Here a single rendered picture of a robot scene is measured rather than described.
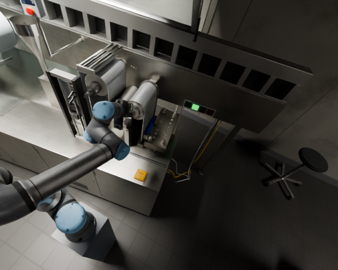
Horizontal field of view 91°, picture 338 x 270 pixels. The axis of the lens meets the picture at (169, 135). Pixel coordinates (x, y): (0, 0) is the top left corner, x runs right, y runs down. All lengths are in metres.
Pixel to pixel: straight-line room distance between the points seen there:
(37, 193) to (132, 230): 1.51
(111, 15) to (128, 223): 1.81
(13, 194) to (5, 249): 1.69
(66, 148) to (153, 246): 1.27
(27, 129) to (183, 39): 1.26
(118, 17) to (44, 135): 0.95
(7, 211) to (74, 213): 0.38
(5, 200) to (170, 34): 1.02
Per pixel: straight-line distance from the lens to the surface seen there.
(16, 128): 1.62
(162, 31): 1.15
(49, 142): 1.45
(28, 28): 1.33
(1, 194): 0.59
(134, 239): 2.00
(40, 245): 2.15
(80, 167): 0.63
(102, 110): 0.71
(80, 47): 1.51
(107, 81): 1.08
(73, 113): 1.20
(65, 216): 0.93
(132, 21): 1.21
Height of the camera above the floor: 1.99
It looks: 50 degrees down
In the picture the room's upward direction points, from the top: 17 degrees clockwise
